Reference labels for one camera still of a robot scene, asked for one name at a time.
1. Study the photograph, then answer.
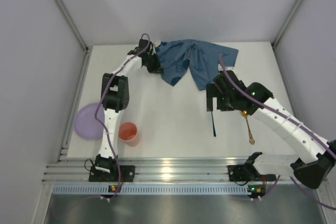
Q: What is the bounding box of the blue letter-print placemat cloth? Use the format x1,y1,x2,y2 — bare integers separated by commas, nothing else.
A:
155,39,239,91

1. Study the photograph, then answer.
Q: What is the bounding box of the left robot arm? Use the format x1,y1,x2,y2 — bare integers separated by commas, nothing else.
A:
89,38,163,184

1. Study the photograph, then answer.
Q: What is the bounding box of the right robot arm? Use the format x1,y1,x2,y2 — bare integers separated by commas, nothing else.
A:
206,67,335,189

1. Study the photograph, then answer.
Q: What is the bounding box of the gold ornate spoon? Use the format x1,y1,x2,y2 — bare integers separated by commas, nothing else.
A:
240,111,255,145

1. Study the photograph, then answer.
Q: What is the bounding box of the blue metallic fork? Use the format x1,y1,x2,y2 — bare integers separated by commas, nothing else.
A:
211,111,217,137

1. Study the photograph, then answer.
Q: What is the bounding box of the orange plastic cup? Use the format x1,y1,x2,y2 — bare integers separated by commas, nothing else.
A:
119,122,140,147

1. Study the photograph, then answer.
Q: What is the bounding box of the purple plastic plate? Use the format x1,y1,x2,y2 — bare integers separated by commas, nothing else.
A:
73,103,104,140

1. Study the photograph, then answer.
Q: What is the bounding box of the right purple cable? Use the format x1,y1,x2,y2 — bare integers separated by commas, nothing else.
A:
219,52,336,209

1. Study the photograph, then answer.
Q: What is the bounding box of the left aluminium frame post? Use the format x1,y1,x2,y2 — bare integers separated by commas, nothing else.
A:
54,0,88,52

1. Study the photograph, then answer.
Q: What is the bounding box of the aluminium frame post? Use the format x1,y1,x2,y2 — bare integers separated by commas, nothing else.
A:
271,0,305,50
54,0,88,52

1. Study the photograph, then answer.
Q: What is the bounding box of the right aluminium frame post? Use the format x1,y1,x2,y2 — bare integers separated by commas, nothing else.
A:
271,0,305,50

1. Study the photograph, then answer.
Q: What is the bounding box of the aluminium mounting rail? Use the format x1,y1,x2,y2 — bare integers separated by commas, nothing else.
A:
41,157,329,183

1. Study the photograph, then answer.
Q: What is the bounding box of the perforated grey cable duct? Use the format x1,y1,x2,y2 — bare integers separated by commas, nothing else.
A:
52,184,264,196

